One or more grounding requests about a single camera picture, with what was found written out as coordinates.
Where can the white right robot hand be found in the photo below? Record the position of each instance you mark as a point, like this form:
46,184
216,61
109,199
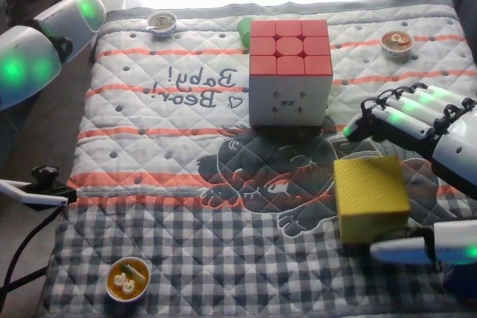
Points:
458,146

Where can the yellow block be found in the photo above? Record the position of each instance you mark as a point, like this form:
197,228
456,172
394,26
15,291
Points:
372,195

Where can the blue object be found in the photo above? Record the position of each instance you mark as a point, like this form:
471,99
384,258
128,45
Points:
458,282

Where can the Rubik's cube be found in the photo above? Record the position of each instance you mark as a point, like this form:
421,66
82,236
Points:
290,46

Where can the toy bowl with egg soup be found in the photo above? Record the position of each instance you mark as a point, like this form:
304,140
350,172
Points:
397,45

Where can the green cylinder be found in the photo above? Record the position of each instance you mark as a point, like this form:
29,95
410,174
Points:
244,33

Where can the grey quilt with bear print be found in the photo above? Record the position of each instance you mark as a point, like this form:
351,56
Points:
223,258

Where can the white toy bowl with spoon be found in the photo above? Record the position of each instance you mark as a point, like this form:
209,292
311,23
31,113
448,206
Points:
162,24

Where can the toy bowl with orange soup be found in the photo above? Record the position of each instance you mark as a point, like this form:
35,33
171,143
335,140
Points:
127,280

